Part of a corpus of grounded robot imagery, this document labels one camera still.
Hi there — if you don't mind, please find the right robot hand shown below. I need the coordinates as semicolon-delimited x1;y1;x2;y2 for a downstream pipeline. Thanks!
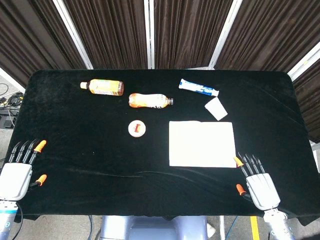
233;152;281;211

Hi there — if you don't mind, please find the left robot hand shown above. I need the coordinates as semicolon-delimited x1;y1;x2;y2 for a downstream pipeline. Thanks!
0;139;48;202

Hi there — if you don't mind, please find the white book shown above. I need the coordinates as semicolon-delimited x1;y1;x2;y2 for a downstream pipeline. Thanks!
168;120;238;169

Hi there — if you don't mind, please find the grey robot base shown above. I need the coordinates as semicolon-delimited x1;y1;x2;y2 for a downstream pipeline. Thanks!
99;215;209;240

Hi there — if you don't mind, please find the white metal table leg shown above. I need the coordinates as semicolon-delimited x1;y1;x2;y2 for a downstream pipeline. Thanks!
218;215;226;240

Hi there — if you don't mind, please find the black equipment box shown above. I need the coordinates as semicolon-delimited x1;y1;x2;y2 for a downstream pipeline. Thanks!
0;111;18;130

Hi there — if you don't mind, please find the white shoe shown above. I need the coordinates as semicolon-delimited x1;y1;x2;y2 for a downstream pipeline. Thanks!
206;223;216;239

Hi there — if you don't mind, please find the black velvet tablecloth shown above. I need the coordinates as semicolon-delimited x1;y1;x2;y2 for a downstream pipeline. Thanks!
4;69;320;227

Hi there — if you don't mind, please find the small white paper cup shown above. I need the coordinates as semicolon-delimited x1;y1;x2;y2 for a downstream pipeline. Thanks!
204;96;229;122

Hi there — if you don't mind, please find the blue white toothpaste tube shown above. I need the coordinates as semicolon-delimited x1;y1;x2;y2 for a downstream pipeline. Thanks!
178;78;220;98

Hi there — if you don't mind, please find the amber tea bottle white cap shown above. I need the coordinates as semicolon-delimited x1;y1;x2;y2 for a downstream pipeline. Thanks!
79;78;125;97

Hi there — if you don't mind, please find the round white tin red label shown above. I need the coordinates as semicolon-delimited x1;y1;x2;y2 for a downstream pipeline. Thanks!
127;119;147;138

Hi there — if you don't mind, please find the orange drink bottle dark cap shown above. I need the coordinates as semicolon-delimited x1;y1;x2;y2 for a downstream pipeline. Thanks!
128;92;175;109

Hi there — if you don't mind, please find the brown pleated curtain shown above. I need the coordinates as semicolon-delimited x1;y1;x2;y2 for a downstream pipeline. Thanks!
0;0;320;144

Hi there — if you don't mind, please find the blue cable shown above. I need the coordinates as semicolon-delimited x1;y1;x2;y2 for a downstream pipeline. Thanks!
224;216;239;240

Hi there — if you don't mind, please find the black cable bundle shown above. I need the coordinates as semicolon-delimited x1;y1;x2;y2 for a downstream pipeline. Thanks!
0;83;25;118

